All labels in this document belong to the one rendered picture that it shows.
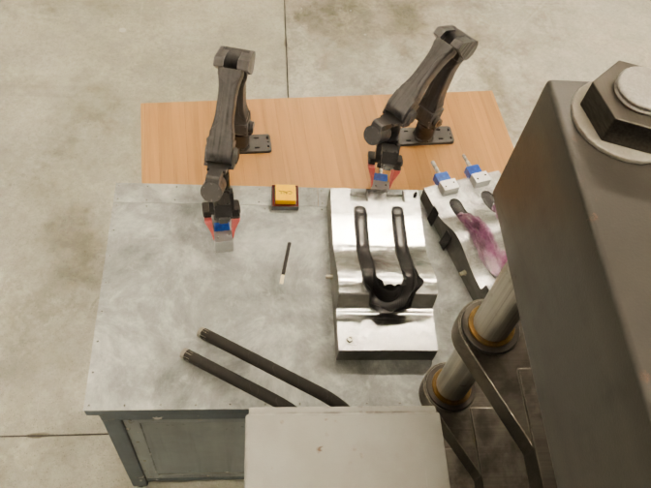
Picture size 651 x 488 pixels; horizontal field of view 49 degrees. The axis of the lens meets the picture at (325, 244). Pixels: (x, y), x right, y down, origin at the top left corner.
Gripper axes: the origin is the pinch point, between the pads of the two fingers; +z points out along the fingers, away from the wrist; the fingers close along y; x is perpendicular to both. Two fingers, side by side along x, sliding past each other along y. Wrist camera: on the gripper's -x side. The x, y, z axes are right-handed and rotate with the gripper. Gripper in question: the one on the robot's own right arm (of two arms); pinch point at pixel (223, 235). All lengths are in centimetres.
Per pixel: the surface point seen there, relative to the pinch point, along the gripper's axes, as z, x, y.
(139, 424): 41, -26, -27
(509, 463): 2, -94, 43
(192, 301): 12.5, -12.9, -10.1
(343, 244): 1.2, -9.7, 32.2
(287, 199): -4.6, 10.1, 19.8
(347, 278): 3.4, -24.2, 29.9
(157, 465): 75, -7, -26
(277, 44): -10, 191, 44
